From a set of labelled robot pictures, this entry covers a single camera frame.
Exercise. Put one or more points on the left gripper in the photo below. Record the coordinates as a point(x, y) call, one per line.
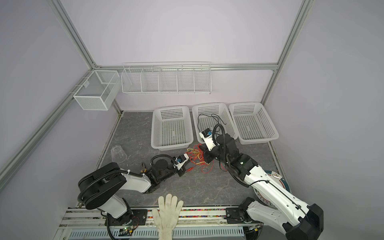
point(182, 171)

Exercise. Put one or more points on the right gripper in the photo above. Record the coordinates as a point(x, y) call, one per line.
point(207, 153)

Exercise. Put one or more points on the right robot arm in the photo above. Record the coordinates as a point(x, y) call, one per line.
point(289, 215)

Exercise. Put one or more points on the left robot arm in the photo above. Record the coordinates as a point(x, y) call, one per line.
point(98, 189)

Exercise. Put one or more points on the left white plastic basket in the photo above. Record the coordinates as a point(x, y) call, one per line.
point(171, 128)

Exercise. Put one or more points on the white plastic basket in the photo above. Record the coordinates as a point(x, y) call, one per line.
point(206, 116)
point(253, 123)
point(171, 128)

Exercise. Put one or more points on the middle white plastic basket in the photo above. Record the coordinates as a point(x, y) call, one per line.
point(206, 116)

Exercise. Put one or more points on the right white plastic basket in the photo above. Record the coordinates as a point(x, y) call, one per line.
point(253, 123)

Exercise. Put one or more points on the white knitted glove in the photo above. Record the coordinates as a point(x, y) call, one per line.
point(166, 216)

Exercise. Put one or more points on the clear plastic cup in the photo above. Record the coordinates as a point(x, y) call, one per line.
point(118, 154)

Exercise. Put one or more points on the plate with green red rim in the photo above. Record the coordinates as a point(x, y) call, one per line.
point(278, 179)

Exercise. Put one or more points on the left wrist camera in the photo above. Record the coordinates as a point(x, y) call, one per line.
point(181, 161)

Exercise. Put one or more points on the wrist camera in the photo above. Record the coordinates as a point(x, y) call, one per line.
point(181, 161)
point(207, 136)

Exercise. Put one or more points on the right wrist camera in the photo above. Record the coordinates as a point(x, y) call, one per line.
point(207, 136)

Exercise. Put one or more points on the white wire wall shelf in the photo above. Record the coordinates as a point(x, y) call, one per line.
point(166, 78)

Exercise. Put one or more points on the white mesh wall box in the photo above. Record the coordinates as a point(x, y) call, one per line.
point(99, 90)

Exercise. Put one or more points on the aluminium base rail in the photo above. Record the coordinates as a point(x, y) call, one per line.
point(213, 222)

